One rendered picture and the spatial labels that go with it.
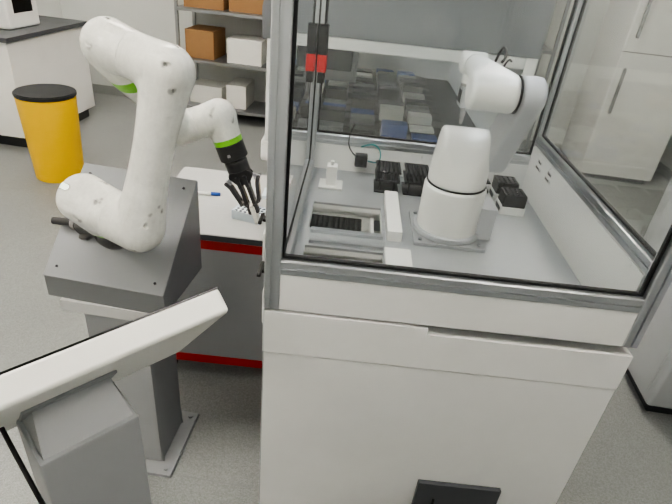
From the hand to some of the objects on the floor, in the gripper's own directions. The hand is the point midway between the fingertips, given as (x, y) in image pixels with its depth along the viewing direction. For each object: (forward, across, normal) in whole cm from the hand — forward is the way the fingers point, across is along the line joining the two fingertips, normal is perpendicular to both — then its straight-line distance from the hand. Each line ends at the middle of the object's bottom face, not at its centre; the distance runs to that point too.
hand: (255, 213), depth 177 cm
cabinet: (+107, -25, +4) cm, 110 cm away
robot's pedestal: (+74, +66, +25) cm, 102 cm away
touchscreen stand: (+82, +45, +96) cm, 134 cm away
